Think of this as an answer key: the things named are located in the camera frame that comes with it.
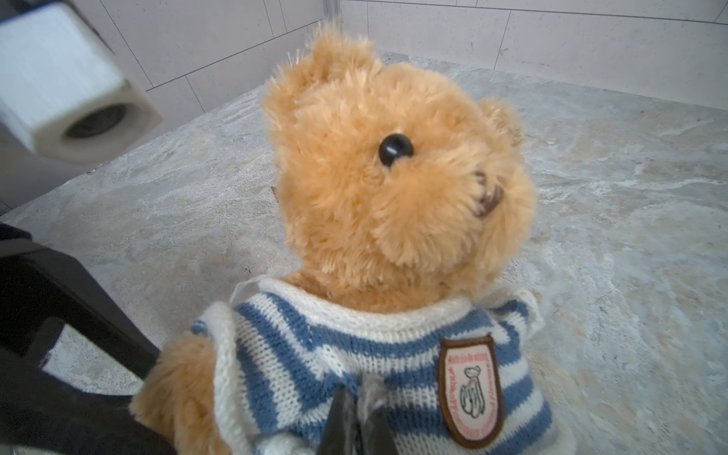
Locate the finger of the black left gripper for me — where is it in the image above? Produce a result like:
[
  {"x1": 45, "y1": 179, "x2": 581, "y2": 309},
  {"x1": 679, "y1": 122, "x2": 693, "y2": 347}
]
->
[{"x1": 1, "y1": 239, "x2": 159, "y2": 378}]

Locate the brown plush teddy bear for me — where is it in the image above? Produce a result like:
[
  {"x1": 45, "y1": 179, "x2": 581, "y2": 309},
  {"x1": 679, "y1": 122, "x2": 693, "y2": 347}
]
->
[{"x1": 131, "y1": 25, "x2": 536, "y2": 454}]

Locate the left aluminium corner post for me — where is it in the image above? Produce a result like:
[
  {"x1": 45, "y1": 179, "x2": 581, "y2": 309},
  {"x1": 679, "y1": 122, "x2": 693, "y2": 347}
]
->
[{"x1": 322, "y1": 0, "x2": 342, "y2": 22}]

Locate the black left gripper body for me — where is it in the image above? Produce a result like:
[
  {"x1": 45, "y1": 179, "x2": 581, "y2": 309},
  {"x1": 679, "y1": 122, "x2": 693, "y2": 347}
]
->
[{"x1": 0, "y1": 223, "x2": 177, "y2": 455}]

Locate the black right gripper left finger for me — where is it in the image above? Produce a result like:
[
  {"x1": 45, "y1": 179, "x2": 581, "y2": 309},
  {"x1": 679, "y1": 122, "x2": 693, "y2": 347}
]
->
[{"x1": 317, "y1": 386, "x2": 358, "y2": 455}]

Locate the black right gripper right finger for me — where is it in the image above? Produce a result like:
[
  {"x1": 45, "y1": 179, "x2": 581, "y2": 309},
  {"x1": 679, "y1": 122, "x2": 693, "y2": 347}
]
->
[{"x1": 356, "y1": 375, "x2": 399, "y2": 455}]

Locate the blue white striped knit sweater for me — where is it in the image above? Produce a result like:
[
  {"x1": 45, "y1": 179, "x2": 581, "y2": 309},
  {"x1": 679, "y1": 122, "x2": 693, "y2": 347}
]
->
[{"x1": 191, "y1": 279, "x2": 576, "y2": 454}]

